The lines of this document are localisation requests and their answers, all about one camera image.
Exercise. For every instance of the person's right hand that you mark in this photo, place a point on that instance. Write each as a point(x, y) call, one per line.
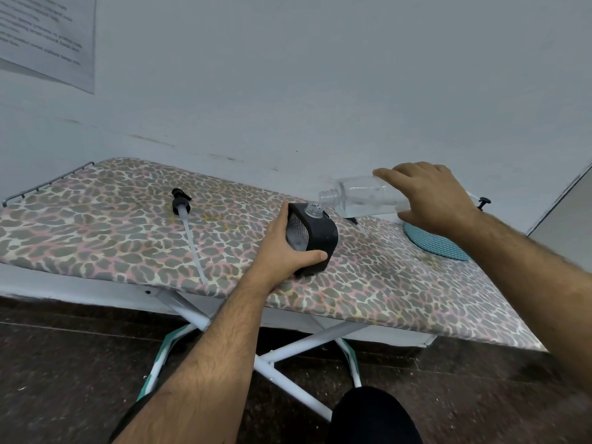
point(434, 198)

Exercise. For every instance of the black soap dispenser bottle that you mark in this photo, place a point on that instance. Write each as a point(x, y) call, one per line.
point(320, 236)

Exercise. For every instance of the clear plastic bottle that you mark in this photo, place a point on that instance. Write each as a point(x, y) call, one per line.
point(360, 196)

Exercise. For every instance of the person's right forearm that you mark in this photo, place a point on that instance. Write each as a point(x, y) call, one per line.
point(541, 282)

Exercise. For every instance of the teal round woven mat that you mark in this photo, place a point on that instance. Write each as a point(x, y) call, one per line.
point(439, 247)

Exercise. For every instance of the black pump with clear tube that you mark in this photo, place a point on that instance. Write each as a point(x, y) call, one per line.
point(180, 204)

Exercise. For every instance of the printed paper sheet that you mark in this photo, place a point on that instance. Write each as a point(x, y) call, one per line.
point(46, 32)

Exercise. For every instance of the leopard print ironing board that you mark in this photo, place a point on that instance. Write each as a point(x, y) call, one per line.
point(115, 235)

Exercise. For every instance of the small black knob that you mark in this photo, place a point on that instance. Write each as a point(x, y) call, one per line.
point(484, 202)

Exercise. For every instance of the person's left thumb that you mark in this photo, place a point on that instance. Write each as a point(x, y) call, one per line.
point(306, 259)

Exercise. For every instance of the person's right leg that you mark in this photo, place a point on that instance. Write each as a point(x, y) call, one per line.
point(370, 418)

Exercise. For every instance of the white metal ironing board legs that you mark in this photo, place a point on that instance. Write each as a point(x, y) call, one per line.
point(277, 377)

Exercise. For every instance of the person's left hand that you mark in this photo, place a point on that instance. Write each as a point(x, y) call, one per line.
point(273, 258)

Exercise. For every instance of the person's left forearm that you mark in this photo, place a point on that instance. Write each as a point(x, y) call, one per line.
point(208, 365)

